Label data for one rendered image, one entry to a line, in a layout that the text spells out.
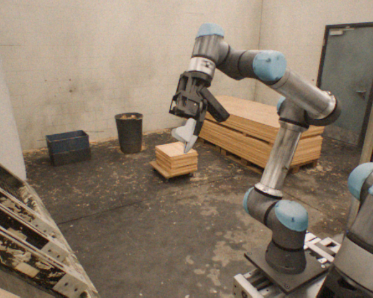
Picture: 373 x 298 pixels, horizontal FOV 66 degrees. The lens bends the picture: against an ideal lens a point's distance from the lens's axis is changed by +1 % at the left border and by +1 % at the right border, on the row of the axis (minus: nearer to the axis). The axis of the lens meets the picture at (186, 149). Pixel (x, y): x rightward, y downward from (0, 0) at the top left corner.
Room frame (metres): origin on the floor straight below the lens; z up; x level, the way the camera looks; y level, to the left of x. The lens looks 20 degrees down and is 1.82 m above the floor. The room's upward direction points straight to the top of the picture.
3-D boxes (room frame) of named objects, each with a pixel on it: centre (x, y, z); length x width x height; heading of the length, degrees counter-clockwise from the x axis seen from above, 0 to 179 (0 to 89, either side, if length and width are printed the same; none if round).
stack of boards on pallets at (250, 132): (4.97, -1.03, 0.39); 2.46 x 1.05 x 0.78; 30
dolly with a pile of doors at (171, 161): (3.90, 0.21, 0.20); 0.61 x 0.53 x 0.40; 30
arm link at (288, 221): (0.90, -0.38, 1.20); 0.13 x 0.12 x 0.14; 31
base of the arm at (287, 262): (0.89, -0.38, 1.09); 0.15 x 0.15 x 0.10
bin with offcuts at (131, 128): (4.93, 1.02, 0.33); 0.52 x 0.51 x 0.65; 30
